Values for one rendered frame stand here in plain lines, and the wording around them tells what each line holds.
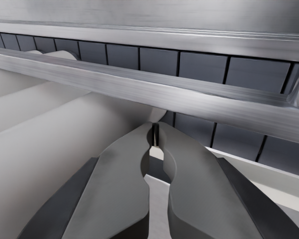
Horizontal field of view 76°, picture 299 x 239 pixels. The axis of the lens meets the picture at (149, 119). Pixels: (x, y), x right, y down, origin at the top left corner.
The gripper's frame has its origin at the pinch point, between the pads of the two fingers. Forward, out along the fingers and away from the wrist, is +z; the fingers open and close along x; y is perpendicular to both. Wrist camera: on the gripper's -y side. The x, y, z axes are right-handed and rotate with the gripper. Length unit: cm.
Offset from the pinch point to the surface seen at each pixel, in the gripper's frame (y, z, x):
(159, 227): 21.0, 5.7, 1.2
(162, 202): 15.3, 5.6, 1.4
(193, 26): -5.3, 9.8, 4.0
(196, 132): 3.2, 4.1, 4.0
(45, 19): -5.4, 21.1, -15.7
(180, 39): -4.7, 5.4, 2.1
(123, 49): -3.4, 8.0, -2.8
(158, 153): 4.2, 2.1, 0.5
